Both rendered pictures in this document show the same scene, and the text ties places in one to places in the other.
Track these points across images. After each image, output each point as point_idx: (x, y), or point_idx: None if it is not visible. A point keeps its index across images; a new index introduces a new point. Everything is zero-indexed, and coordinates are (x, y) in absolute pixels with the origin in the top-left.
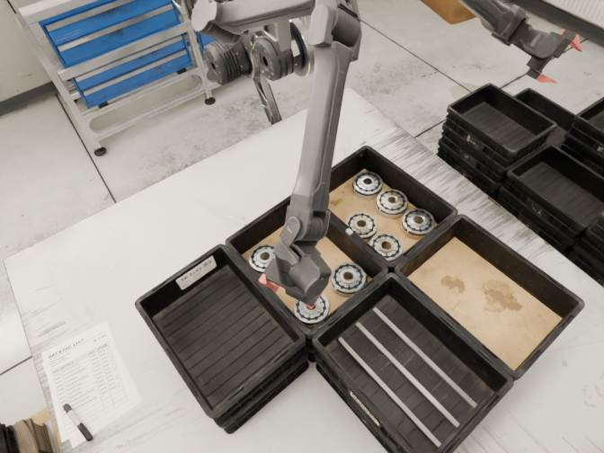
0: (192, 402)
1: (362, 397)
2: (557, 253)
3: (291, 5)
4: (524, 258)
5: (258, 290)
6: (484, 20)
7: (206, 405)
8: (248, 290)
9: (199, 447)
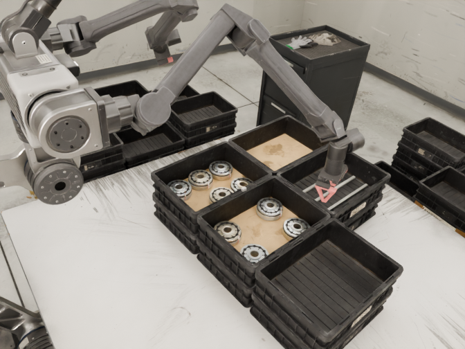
0: (367, 339)
1: (363, 194)
2: (227, 137)
3: (218, 41)
4: (261, 125)
5: (299, 244)
6: (165, 35)
7: (397, 271)
8: (281, 273)
9: (397, 329)
